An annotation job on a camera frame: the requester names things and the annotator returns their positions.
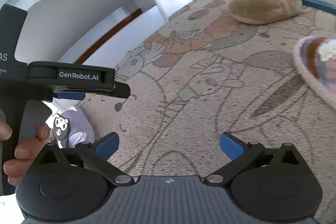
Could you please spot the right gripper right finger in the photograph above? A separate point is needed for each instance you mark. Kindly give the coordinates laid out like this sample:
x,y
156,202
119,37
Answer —
x,y
269,184

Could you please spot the person left hand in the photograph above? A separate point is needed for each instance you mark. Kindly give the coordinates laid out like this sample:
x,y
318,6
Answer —
x,y
24,155

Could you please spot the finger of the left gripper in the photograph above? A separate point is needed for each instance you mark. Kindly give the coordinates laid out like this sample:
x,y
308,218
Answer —
x,y
70,96
120,90

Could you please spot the brown fluffy animal slipper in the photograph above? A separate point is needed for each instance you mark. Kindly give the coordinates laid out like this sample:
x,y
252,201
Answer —
x,y
260,12

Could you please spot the purple Kuromi slipper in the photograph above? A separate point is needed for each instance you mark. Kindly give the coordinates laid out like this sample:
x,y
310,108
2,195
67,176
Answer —
x,y
70,128

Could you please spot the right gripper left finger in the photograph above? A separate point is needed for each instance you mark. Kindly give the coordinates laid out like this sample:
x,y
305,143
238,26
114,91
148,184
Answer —
x,y
67,184

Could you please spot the striped knit slipper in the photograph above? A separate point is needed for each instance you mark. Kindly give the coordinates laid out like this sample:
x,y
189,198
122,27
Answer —
x,y
314,58

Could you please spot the cartoon patterned door mat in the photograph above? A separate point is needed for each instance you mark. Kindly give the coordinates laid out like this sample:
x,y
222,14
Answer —
x,y
204,73

